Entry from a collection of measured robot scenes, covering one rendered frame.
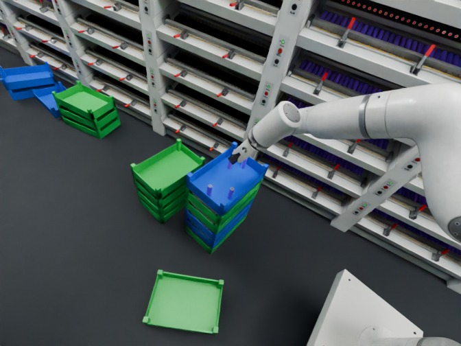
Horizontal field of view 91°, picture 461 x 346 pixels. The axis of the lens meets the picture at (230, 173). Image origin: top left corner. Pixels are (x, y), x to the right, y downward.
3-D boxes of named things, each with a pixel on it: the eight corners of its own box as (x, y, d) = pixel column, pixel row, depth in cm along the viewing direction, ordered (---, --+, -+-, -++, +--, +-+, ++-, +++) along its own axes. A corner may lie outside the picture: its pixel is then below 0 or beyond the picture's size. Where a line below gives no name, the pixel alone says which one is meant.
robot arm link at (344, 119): (396, 90, 51) (288, 108, 75) (363, 94, 42) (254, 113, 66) (395, 130, 53) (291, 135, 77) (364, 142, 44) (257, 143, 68)
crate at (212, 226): (216, 235, 99) (219, 226, 93) (184, 206, 105) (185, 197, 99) (255, 196, 116) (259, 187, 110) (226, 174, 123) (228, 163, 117)
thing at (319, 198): (337, 216, 136) (348, 210, 124) (249, 170, 148) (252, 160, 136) (348, 189, 144) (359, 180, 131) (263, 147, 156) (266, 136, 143)
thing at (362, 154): (381, 176, 107) (400, 163, 95) (266, 123, 119) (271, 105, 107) (390, 145, 115) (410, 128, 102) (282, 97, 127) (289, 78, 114)
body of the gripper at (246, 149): (257, 154, 71) (239, 167, 80) (274, 141, 77) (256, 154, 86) (243, 135, 71) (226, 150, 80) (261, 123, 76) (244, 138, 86)
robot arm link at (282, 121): (269, 121, 75) (248, 125, 70) (297, 97, 64) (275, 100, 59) (279, 144, 74) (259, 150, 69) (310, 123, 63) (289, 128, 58)
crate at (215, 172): (221, 217, 87) (224, 206, 81) (185, 186, 93) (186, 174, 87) (264, 176, 104) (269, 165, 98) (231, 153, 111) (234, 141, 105)
